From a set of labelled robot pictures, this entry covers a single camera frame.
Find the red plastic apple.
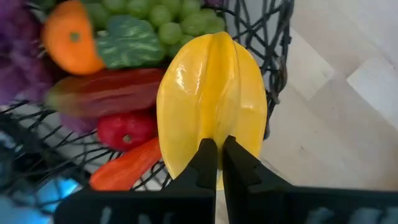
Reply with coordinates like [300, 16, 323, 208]
[96, 109, 159, 152]

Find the green plastic grape bunch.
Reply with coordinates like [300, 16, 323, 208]
[83, 0, 227, 70]

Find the red green plastic mango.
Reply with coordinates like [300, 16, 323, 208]
[45, 68, 165, 118]

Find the yellow plastic starfruit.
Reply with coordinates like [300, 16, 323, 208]
[156, 30, 268, 191]

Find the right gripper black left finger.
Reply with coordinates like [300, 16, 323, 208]
[54, 138, 218, 224]

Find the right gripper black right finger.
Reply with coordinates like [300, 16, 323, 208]
[222, 136, 398, 224]

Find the orange plastic orange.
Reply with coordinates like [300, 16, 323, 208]
[42, 0, 106, 76]

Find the orange plastic carrot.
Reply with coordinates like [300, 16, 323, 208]
[89, 136, 164, 191]

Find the dark woven wicker basket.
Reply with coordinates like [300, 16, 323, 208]
[0, 0, 295, 215]

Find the frilly green purple cabbage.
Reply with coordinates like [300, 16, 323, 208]
[0, 0, 99, 135]

